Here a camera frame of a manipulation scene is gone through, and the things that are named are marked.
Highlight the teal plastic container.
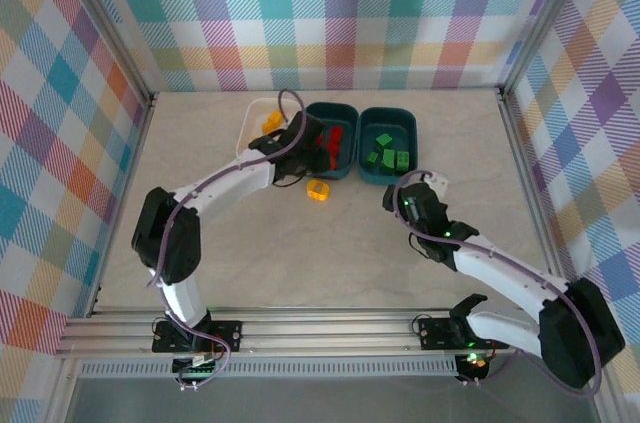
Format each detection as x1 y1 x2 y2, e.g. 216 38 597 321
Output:
357 106 418 187
294 101 361 180

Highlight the aluminium frame leg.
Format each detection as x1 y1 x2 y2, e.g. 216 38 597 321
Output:
579 352 626 423
42 355 84 423

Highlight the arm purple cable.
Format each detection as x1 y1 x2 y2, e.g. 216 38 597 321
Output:
393 170 604 398
147 88 307 392

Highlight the grey slotted cable duct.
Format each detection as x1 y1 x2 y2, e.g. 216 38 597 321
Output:
78 360 460 379

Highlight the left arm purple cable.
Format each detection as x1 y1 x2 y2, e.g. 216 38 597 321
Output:
147 88 307 392

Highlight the aluminium frame post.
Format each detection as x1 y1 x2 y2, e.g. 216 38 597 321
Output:
497 0 599 99
52 0 156 104

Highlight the white plastic container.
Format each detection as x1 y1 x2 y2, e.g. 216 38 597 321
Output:
235 97 301 159

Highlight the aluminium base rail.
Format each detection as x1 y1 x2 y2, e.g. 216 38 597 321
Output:
53 309 610 360

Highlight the aluminium side rail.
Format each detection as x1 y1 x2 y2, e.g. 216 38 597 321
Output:
88 91 160 318
494 86 576 314

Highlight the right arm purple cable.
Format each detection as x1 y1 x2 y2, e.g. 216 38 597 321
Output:
393 170 604 398

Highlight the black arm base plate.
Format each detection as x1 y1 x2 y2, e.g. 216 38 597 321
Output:
151 320 245 354
417 315 511 352

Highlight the yellow oval lego printed 120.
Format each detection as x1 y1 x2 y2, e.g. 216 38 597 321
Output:
305 179 330 203

